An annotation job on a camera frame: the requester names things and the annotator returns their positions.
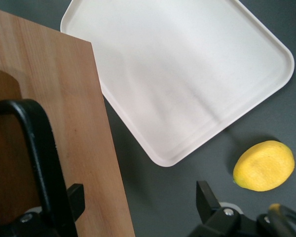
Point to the beige rectangular tray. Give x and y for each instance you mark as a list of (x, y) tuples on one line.
[(177, 74)]

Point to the wooden cutting board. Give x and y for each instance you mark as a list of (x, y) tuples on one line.
[(69, 111)]

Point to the yellow lemon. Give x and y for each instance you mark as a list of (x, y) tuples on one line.
[(264, 166)]

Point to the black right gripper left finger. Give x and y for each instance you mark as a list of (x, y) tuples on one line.
[(76, 202)]

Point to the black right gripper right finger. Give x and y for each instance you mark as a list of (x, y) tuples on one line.
[(209, 212)]

